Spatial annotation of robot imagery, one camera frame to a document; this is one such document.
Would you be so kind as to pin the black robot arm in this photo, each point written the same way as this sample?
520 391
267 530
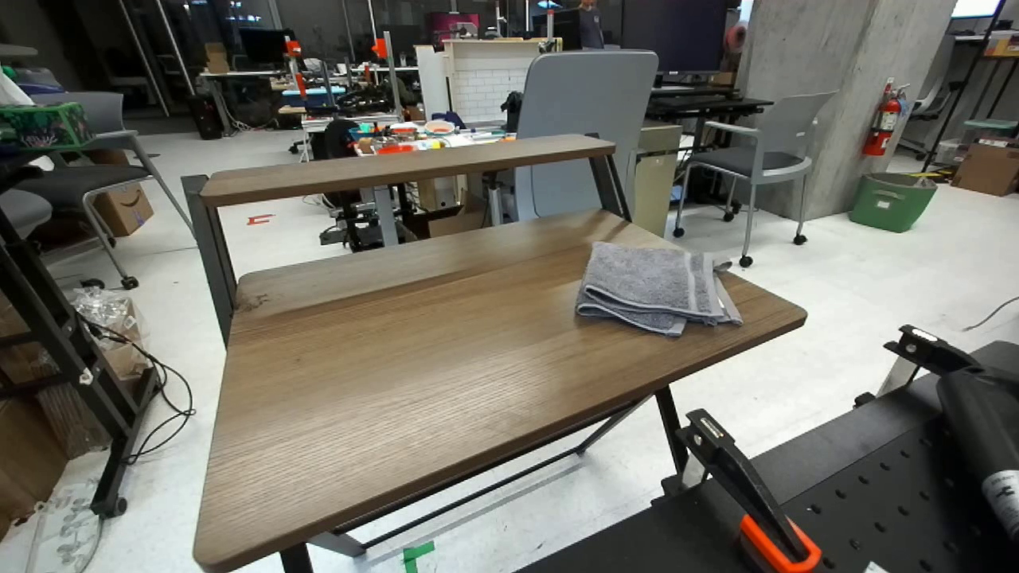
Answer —
981 410

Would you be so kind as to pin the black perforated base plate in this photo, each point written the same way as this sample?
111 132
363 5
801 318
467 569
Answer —
880 487

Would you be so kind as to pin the grey chair on castors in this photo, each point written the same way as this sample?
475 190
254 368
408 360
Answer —
769 151

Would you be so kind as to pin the wooden desk with shelf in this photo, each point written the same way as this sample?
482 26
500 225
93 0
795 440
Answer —
363 384

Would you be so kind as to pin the red fire extinguisher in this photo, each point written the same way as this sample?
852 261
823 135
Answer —
884 122

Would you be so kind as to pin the grey divider panel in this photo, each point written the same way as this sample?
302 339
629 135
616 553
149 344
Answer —
599 94

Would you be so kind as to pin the grey chair left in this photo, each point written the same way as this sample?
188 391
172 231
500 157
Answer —
93 151

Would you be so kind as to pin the cardboard box left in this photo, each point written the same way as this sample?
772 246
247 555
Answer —
125 208

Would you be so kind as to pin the black clamp right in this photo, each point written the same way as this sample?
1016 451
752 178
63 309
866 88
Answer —
927 352

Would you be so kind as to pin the beige cabinet behind desk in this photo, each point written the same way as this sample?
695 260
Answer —
655 173

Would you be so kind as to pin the cardboard box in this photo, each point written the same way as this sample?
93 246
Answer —
990 171
125 208

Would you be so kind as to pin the black metal stand left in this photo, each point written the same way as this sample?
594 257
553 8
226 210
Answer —
78 360

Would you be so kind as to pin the cluttered background work table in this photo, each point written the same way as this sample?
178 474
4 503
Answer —
389 137

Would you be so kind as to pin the folded grey cloth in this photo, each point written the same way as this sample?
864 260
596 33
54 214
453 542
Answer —
656 292

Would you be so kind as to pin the green plastic bin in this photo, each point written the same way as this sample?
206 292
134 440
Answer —
892 201

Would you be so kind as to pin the cardboard box right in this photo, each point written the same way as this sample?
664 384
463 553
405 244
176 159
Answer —
990 171

